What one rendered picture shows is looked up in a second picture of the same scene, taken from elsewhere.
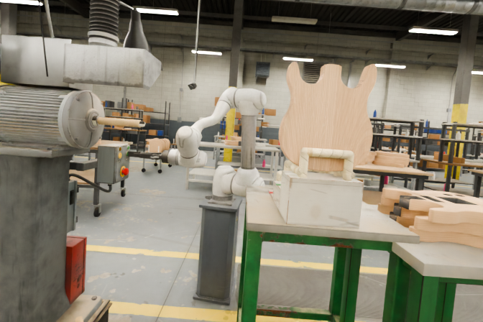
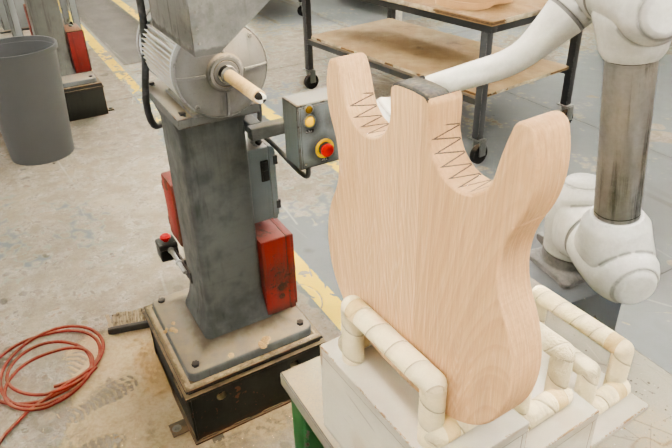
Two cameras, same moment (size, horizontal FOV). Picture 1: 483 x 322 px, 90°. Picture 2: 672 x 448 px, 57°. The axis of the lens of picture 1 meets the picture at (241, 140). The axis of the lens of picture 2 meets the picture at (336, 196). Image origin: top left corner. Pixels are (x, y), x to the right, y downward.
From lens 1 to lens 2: 1.08 m
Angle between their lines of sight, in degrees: 63
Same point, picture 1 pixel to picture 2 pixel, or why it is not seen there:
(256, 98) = (626, 14)
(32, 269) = (200, 258)
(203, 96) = not seen: outside the picture
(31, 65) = not seen: outside the picture
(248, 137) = (608, 130)
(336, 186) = (389, 433)
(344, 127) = (439, 301)
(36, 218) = (193, 200)
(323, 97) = (390, 186)
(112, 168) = (296, 143)
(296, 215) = (334, 424)
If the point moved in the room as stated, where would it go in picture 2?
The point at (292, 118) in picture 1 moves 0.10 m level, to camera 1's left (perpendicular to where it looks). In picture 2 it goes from (341, 211) to (306, 182)
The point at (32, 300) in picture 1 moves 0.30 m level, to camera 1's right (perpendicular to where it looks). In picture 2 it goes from (207, 292) to (243, 347)
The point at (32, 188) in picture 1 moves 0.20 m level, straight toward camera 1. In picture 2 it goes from (183, 161) to (143, 193)
